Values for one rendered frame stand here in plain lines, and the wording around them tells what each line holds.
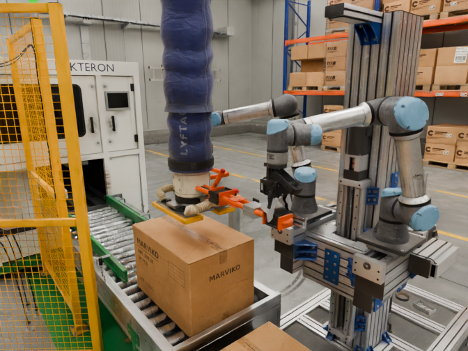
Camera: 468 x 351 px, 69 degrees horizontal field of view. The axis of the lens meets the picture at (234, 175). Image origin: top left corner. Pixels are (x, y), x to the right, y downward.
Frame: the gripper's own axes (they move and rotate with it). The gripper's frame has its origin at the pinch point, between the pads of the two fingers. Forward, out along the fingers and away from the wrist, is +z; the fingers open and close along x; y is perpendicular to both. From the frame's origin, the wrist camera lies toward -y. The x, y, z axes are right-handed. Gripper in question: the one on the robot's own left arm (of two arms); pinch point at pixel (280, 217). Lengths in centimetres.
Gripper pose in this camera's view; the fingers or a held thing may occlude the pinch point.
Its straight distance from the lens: 128.0
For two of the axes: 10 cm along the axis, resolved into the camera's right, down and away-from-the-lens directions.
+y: -6.1, -2.0, 7.7
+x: -7.9, 1.7, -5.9
